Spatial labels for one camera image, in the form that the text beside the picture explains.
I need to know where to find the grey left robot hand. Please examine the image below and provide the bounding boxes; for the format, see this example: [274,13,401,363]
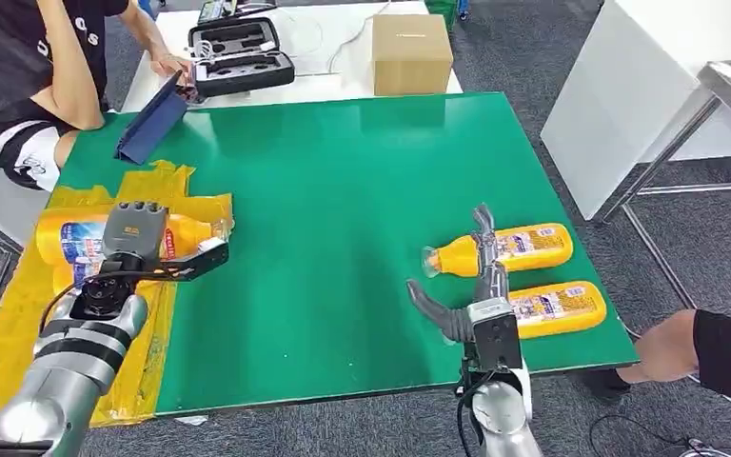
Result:
[101,201,169,261]

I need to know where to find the white table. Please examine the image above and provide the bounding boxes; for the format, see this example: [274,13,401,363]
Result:
[121,0,464,113]

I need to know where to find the seated person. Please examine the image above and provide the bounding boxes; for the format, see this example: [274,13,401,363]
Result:
[0,0,196,192]

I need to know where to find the black floor cable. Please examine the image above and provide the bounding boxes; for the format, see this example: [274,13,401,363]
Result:
[589,412,731,457]

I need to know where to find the white panel desk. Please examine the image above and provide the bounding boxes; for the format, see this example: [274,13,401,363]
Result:
[540,0,731,221]

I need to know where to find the green crate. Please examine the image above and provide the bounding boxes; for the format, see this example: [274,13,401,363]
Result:
[425,0,467,31]

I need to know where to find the brown cardboard box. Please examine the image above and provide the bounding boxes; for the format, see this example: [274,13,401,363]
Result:
[371,13,454,97]

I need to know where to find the orange detergent bottle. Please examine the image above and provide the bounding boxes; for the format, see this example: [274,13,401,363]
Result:
[506,281,608,340]
[421,223,575,279]
[36,210,235,267]
[51,261,109,298]

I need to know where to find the blue tablet case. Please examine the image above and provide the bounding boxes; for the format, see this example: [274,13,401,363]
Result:
[114,70,188,167]

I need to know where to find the green table mat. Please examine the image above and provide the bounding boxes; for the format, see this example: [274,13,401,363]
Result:
[56,92,641,418]

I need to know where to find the black open tool case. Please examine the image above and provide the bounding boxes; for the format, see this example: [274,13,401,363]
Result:
[188,16,296,98]

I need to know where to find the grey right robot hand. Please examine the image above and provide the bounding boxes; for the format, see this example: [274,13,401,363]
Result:
[405,203,510,345]

